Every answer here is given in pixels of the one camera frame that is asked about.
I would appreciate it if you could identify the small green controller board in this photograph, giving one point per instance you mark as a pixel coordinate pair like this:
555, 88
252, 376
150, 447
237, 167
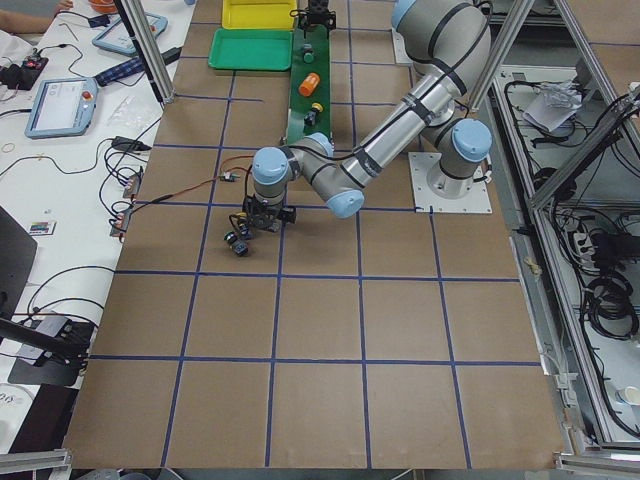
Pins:
229, 176

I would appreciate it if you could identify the yellow push button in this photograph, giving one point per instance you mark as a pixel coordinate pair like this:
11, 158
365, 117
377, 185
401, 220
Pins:
241, 225
312, 115

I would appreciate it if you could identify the clear plastic bag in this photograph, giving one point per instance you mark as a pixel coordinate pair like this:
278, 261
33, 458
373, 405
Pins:
135, 113

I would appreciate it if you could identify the orange cylinder labelled 4680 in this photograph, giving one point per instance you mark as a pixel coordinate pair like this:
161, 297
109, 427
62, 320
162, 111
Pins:
309, 84

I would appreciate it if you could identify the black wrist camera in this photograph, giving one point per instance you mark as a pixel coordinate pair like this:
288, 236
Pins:
288, 214

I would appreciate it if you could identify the aluminium frame post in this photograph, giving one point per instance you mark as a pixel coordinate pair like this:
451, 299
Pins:
136, 23

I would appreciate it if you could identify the blue plaid folded umbrella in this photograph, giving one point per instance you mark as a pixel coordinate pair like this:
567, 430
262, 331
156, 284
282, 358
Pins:
120, 71

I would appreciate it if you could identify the yellow plastic tray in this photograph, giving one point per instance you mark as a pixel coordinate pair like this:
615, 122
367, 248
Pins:
258, 14

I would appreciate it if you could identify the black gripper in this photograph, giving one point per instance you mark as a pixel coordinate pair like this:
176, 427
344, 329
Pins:
263, 214
317, 8

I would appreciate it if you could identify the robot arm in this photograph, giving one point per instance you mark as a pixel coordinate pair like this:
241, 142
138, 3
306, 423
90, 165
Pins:
449, 43

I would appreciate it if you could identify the green push button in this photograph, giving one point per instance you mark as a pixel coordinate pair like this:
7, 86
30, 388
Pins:
308, 53
236, 243

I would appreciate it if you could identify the green plastic tray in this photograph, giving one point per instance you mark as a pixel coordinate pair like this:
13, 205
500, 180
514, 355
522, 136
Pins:
251, 50

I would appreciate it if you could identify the green conveyor belt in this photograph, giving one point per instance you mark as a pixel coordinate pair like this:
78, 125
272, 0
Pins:
299, 105

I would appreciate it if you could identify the near blue teach pendant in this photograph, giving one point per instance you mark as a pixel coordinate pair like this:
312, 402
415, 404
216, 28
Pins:
62, 108

